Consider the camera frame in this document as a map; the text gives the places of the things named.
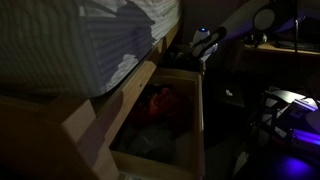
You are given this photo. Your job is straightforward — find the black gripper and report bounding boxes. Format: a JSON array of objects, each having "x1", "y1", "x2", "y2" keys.
[{"x1": 171, "y1": 46, "x2": 201, "y2": 69}]

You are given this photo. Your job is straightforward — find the red cloth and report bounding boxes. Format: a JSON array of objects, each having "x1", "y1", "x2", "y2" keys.
[{"x1": 133, "y1": 84, "x2": 192, "y2": 135}]

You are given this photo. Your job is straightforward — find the grey cloth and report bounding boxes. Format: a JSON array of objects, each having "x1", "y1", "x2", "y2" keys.
[{"x1": 114, "y1": 122, "x2": 178, "y2": 165}]

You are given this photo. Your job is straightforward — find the white device with blue light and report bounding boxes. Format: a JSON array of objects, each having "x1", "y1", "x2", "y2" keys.
[{"x1": 195, "y1": 27, "x2": 212, "y2": 44}]

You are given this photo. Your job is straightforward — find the black box with sticker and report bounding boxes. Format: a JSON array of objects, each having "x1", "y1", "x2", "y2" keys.
[{"x1": 211, "y1": 78, "x2": 250, "y2": 110}]

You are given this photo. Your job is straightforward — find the black headphones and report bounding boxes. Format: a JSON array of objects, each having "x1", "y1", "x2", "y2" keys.
[{"x1": 245, "y1": 30, "x2": 269, "y2": 48}]

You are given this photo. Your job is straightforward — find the wooden desk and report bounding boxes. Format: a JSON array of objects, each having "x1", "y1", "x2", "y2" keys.
[{"x1": 242, "y1": 41, "x2": 320, "y2": 58}]

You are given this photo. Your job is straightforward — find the black keyboard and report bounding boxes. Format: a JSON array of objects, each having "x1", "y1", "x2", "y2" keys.
[{"x1": 275, "y1": 39, "x2": 320, "y2": 52}]

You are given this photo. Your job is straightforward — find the striped white mattress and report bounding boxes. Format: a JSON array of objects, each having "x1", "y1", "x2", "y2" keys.
[{"x1": 0, "y1": 0, "x2": 183, "y2": 98}]

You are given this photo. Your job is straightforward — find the device with purple light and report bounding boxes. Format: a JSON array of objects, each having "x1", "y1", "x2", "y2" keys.
[{"x1": 289, "y1": 127, "x2": 320, "y2": 148}]

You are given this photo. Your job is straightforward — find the wooden bed frame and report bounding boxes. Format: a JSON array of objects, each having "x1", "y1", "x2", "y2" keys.
[{"x1": 0, "y1": 19, "x2": 184, "y2": 180}]

